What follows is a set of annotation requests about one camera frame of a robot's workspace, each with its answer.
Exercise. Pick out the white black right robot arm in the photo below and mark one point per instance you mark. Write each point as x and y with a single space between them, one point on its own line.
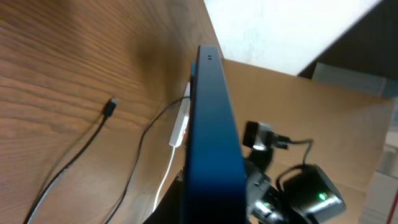
301 194

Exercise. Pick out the white power strip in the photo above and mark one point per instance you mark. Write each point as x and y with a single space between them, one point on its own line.
182 119

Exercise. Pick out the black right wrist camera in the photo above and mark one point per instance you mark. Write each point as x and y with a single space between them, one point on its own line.
259 136

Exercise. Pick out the blue galaxy smartphone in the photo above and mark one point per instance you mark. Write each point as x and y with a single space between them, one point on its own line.
215 181

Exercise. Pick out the cardboard box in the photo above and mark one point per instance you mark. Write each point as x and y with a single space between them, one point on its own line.
348 127

